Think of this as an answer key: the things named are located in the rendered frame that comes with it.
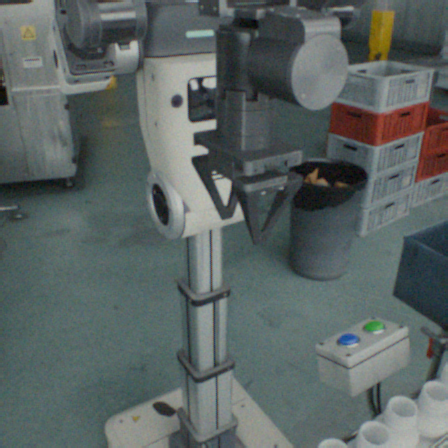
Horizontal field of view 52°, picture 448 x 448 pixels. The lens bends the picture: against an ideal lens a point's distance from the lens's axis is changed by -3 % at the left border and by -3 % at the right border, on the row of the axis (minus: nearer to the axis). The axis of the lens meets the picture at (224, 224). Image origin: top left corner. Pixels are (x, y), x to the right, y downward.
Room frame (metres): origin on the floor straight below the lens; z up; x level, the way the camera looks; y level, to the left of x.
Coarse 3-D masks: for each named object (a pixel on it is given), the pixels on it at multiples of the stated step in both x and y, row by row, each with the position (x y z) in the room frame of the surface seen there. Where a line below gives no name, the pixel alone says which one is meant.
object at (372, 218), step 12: (408, 192) 3.17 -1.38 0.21; (384, 204) 3.00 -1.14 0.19; (396, 204) 3.10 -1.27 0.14; (408, 204) 3.20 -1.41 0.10; (360, 216) 2.88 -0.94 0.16; (372, 216) 2.93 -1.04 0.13; (384, 216) 3.02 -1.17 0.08; (396, 216) 3.12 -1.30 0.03; (360, 228) 2.87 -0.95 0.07; (372, 228) 2.94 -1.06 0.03
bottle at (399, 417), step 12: (396, 396) 0.41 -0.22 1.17; (396, 408) 0.41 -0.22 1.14; (408, 408) 0.40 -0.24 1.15; (384, 420) 0.40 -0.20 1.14; (396, 420) 0.38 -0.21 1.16; (408, 420) 0.38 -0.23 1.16; (396, 432) 0.38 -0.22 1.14; (408, 432) 0.38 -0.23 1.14; (396, 444) 0.37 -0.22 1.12; (408, 444) 0.37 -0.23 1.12
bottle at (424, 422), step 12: (432, 384) 0.43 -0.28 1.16; (444, 384) 0.43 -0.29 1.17; (420, 396) 0.42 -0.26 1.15; (432, 396) 0.43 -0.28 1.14; (444, 396) 0.42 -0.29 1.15; (420, 408) 0.41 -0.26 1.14; (432, 408) 0.40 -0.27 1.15; (444, 408) 0.40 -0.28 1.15; (420, 420) 0.40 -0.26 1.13; (432, 420) 0.40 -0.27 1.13; (444, 420) 0.40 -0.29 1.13; (420, 432) 0.39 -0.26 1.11; (432, 432) 0.39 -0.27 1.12; (444, 432) 0.39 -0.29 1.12; (420, 444) 0.39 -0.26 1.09
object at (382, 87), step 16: (368, 64) 3.39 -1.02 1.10; (384, 64) 3.52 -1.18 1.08; (400, 64) 3.43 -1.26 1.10; (352, 80) 3.29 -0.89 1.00; (368, 80) 2.95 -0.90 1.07; (384, 80) 2.86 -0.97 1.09; (400, 80) 2.98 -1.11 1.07; (416, 80) 3.10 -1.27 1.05; (352, 96) 3.04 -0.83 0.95; (368, 96) 2.94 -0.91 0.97; (384, 96) 2.87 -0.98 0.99; (400, 96) 3.00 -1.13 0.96; (416, 96) 3.12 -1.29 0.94
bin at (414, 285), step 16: (432, 224) 1.28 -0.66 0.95; (416, 240) 1.24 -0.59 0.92; (432, 240) 1.28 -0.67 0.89; (416, 256) 1.16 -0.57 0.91; (432, 256) 1.12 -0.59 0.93; (400, 272) 1.20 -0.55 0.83; (416, 272) 1.15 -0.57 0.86; (432, 272) 1.11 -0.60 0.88; (400, 288) 1.19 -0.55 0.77; (416, 288) 1.14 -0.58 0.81; (432, 288) 1.10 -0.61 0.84; (416, 304) 1.13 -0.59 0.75; (432, 304) 1.09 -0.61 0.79; (432, 320) 1.07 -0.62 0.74
